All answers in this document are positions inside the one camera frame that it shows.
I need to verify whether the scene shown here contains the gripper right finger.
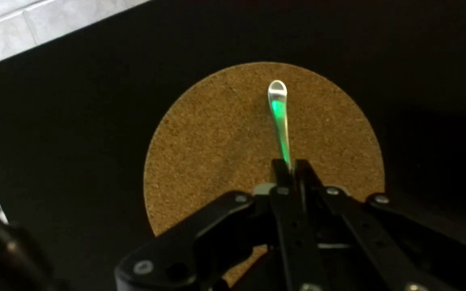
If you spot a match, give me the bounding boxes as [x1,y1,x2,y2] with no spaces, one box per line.
[294,159,466,291]

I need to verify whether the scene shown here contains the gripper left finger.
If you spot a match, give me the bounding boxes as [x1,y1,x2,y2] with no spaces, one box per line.
[114,159,330,291]

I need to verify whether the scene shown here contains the round cork mat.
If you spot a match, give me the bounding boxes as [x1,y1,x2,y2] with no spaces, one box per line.
[143,61,386,287]

